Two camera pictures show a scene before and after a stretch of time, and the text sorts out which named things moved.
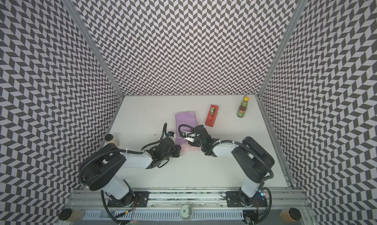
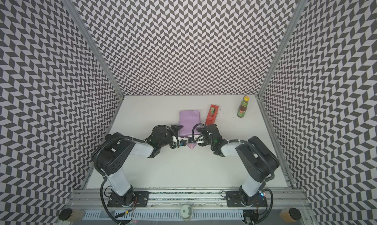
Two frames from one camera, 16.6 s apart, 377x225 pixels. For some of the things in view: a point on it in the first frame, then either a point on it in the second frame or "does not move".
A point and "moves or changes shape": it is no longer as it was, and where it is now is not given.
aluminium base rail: [192, 200] does not move
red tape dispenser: [212, 115] does not move
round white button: [186, 212] does not move
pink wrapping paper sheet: [185, 122] moves or changes shape
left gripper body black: [175, 153] to [170, 139]
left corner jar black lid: [65, 214] does not move
